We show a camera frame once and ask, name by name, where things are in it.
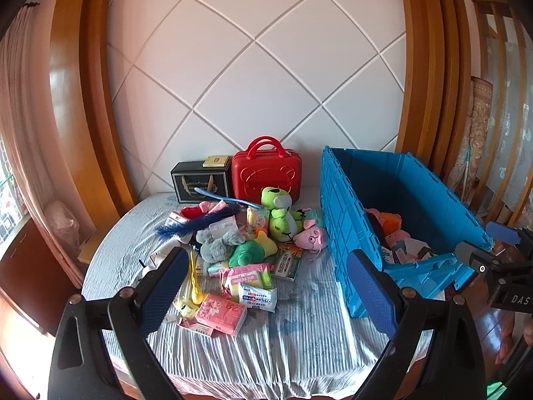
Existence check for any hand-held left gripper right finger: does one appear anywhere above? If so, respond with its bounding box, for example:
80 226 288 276
345 249 488 400

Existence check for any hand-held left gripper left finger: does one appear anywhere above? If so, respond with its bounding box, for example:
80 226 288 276
47 247 192 400

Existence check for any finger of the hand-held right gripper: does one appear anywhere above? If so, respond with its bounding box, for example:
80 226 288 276
486 221 533 256
455 240 502 276

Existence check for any blue plastic crate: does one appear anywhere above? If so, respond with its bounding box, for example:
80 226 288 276
320 146 494 319

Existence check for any clear plastic box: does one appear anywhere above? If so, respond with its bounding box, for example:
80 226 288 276
210 221 238 239

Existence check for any green yellow duck plush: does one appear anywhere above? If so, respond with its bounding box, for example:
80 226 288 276
228 231 278 268

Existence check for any pink white flat box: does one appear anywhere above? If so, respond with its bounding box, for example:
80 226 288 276
179 317 215 338

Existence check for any pink tissue packet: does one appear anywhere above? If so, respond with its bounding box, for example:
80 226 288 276
195 294 247 337

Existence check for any blue feather duster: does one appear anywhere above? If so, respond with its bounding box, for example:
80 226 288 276
155 187 267 241

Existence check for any grey plush toy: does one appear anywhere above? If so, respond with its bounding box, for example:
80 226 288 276
196 229 246 263

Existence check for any mop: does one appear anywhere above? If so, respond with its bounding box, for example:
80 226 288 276
459 146 474 201

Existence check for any orange plush toy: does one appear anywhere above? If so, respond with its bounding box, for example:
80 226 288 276
381 212 404 234

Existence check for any pink pig plush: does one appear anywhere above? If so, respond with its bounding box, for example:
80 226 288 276
292 208 329 255

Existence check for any pink yellow packet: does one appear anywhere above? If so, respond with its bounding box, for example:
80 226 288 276
225 263 271 289

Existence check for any green white box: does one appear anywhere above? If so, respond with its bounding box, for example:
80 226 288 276
270 250 301 282

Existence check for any white blue packet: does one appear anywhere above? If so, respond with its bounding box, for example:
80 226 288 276
238 284 277 313

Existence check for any black box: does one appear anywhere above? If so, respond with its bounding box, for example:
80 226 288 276
171 160 233 204

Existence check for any rolled patterned carpet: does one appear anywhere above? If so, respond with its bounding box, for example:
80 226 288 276
452 76 494 192

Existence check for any green frog plush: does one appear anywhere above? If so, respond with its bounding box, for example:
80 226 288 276
260 187 306 242

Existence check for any yellow white bottle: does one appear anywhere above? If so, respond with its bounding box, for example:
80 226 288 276
247 207 269 234

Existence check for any dark wooden cabinet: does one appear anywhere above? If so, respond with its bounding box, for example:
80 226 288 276
0 217 81 336

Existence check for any red suitcase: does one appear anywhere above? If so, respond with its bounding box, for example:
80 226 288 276
232 135 303 203

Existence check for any window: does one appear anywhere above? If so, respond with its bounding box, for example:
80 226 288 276
0 129 26 234

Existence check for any pink curtain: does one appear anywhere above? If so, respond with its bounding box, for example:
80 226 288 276
0 4 57 226

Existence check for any wooden headboard frame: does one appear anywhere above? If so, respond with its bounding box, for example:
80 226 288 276
25 0 473 267

